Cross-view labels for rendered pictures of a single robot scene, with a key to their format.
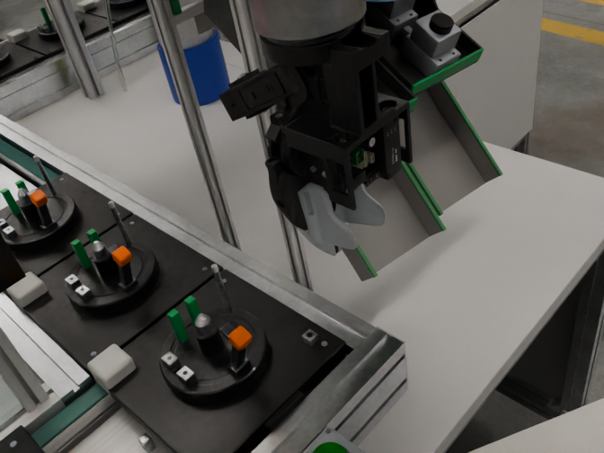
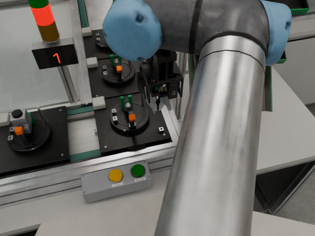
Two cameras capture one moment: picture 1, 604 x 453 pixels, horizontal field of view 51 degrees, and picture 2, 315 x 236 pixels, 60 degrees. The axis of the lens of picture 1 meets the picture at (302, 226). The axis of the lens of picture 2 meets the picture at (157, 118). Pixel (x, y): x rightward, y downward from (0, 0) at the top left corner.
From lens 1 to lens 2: 0.25 m
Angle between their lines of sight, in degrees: 21
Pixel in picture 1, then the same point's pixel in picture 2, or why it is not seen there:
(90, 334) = (100, 89)
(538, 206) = (291, 130)
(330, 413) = (149, 157)
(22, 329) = (84, 75)
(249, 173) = not seen: hidden behind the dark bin
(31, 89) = not seen: outside the picture
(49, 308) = (94, 73)
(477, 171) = (265, 105)
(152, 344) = (115, 103)
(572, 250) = (288, 154)
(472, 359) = not seen: hidden behind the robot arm
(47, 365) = (83, 91)
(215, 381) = (122, 126)
